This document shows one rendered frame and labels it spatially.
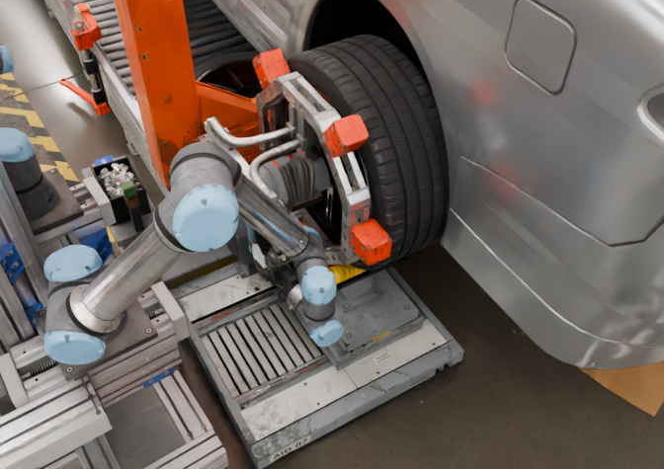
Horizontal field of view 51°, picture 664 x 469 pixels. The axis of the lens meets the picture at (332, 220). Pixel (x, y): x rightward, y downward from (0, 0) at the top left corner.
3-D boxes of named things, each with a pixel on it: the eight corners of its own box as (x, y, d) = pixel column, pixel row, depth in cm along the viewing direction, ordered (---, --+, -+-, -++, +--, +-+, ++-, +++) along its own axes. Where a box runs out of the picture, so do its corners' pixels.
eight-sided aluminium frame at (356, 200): (365, 292, 202) (374, 148, 164) (346, 301, 200) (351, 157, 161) (280, 184, 235) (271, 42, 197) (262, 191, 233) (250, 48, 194)
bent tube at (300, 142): (335, 181, 177) (335, 149, 169) (267, 207, 170) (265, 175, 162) (301, 143, 188) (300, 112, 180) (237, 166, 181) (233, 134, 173)
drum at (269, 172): (331, 201, 200) (332, 164, 190) (266, 227, 193) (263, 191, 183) (307, 174, 209) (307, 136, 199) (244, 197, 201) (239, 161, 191)
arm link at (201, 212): (86, 322, 155) (244, 170, 134) (84, 379, 145) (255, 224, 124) (36, 305, 148) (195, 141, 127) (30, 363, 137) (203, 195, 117)
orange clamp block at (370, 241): (373, 235, 186) (390, 257, 181) (347, 246, 183) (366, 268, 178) (373, 216, 181) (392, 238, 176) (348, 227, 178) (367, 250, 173)
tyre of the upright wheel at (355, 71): (394, -9, 179) (316, 79, 240) (314, 14, 170) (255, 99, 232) (494, 226, 177) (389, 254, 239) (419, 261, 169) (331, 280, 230)
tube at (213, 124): (297, 138, 189) (296, 107, 181) (233, 162, 182) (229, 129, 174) (269, 106, 200) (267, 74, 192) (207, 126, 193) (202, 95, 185)
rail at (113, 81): (211, 228, 277) (206, 188, 261) (190, 236, 274) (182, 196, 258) (50, -21, 426) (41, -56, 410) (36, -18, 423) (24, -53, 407)
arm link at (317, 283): (294, 256, 155) (295, 286, 163) (304, 294, 147) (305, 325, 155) (329, 250, 156) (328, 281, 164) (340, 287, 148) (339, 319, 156)
